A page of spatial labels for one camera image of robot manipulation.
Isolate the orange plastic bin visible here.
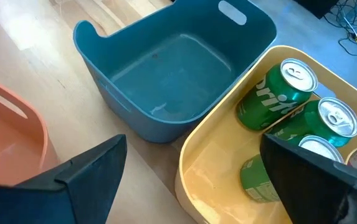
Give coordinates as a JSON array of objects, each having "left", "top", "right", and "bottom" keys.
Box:
[{"left": 0, "top": 71, "right": 60, "bottom": 187}]

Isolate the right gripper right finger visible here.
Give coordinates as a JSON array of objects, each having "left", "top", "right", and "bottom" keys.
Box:
[{"left": 260, "top": 133, "right": 357, "bottom": 224}]

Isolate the black cable tangle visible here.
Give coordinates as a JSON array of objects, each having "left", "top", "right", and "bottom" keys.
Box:
[{"left": 323, "top": 0, "right": 357, "bottom": 58}]

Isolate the blue plastic bin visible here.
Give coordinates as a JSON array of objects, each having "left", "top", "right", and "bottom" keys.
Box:
[{"left": 73, "top": 0, "right": 278, "bottom": 144}]

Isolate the green Sprite soda can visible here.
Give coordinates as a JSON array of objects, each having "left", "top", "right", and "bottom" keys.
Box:
[
  {"left": 265, "top": 96, "right": 357, "bottom": 149},
  {"left": 239, "top": 134, "right": 346, "bottom": 203},
  {"left": 236, "top": 58, "right": 319, "bottom": 131}
]

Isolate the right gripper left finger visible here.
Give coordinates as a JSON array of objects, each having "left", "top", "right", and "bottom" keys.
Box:
[{"left": 0, "top": 134, "right": 128, "bottom": 224}]

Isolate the yellow plastic bin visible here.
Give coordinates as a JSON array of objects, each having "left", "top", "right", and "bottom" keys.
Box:
[{"left": 174, "top": 45, "right": 357, "bottom": 224}]

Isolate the black flared stand leg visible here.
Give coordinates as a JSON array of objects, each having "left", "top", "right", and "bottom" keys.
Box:
[{"left": 292, "top": 0, "right": 340, "bottom": 20}]

